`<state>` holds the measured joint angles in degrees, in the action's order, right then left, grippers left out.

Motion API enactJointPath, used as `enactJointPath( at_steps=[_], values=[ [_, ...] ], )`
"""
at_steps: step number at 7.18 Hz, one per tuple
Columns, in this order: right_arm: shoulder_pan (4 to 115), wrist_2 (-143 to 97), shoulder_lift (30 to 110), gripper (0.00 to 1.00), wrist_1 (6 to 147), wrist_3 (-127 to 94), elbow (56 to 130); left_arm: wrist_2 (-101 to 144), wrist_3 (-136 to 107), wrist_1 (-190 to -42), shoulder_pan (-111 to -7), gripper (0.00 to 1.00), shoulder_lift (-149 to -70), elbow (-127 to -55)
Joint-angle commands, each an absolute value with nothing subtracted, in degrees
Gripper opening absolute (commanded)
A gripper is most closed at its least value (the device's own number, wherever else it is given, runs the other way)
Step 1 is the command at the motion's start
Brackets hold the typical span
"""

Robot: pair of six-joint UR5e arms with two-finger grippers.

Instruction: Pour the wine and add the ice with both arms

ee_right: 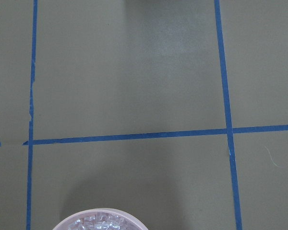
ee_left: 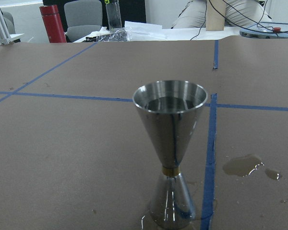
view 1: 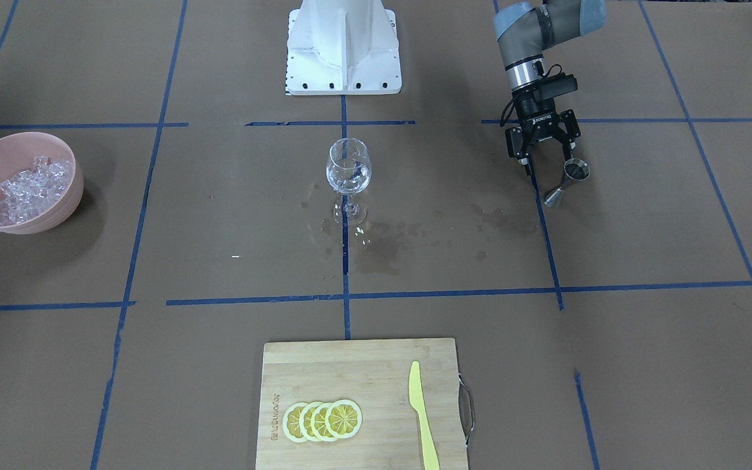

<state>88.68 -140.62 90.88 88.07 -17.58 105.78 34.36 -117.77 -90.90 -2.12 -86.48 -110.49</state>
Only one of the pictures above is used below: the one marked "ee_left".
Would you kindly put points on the steel double jigger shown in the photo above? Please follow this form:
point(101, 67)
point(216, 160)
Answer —
point(169, 111)

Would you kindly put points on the crumpled plastic bag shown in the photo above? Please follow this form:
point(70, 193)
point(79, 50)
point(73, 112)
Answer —
point(104, 35)

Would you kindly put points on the clear water bottle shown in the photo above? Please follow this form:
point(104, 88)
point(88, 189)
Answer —
point(113, 14)

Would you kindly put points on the grey office chair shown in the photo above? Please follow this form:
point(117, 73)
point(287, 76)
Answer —
point(82, 17)

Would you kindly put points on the red thermos bottle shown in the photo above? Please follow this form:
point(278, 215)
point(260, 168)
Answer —
point(51, 19)

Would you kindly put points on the cardboard box upright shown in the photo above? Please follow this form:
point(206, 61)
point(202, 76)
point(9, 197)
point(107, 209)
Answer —
point(214, 17)

